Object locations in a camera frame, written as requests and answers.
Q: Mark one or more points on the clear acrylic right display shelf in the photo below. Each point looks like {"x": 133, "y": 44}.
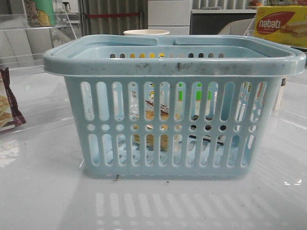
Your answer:
{"x": 251, "y": 32}

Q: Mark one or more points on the green cartoon snack bag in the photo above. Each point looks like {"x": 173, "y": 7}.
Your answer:
{"x": 40, "y": 13}

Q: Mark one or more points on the plate of fruit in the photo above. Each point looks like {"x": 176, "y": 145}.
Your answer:
{"x": 255, "y": 3}

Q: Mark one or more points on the red barrier belt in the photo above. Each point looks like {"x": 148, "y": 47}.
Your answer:
{"x": 116, "y": 15}

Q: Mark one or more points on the packaged bread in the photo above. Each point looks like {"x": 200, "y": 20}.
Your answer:
{"x": 150, "y": 139}

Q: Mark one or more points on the brown wafer snack bag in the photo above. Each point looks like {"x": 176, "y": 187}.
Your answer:
{"x": 10, "y": 115}

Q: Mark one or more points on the white cabinet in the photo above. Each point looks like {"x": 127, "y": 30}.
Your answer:
{"x": 170, "y": 15}

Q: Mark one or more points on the yellow nabati wafer box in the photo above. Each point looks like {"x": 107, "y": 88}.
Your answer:
{"x": 282, "y": 24}

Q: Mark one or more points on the light blue plastic basket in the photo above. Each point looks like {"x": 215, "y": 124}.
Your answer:
{"x": 109, "y": 78}

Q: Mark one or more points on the orange yellow snack box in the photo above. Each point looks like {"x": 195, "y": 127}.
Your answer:
{"x": 260, "y": 92}

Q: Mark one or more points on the colourful puzzle cube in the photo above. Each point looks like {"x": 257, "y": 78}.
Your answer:
{"x": 198, "y": 93}

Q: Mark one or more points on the clear acrylic display shelf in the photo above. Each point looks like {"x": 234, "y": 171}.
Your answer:
{"x": 22, "y": 46}
{"x": 251, "y": 32}

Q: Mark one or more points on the black tissue pack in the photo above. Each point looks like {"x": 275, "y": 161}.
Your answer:
{"x": 220, "y": 140}

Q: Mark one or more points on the clear acrylic left display shelf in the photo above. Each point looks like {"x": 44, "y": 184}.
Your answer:
{"x": 22, "y": 46}

